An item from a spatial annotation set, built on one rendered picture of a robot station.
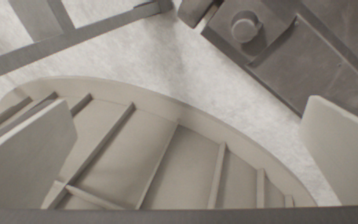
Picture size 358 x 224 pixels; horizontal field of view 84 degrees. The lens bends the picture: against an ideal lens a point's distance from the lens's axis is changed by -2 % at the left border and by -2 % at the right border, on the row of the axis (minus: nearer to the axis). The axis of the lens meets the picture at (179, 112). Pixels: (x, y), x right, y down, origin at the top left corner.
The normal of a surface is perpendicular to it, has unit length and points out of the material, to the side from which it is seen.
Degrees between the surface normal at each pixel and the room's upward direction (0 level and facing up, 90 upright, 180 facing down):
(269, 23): 0
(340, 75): 0
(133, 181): 90
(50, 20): 0
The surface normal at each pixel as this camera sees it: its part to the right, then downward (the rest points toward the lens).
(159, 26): -0.29, 0.60
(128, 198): 0.26, -0.70
